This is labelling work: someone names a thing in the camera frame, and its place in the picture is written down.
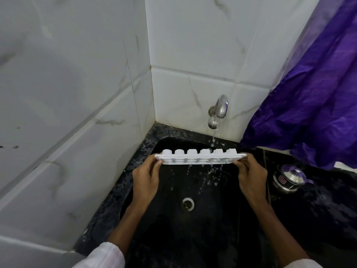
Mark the person's right hand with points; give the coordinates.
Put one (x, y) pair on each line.
(252, 181)

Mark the steel tap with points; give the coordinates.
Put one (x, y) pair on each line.
(219, 110)

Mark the person's right forearm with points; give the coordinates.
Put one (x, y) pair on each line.
(281, 237)

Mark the person's left hand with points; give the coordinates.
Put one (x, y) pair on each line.
(145, 187)

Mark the person's left forearm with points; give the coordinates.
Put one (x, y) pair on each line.
(125, 228)

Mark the white shirt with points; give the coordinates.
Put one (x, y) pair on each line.
(100, 256)

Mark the steel pot with purple lid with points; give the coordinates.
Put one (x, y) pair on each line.
(291, 177)

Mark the white ice tray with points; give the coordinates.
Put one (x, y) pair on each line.
(200, 157)

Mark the purple curtain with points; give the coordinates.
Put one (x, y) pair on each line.
(312, 94)

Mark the black sink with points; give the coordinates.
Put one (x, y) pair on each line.
(195, 220)

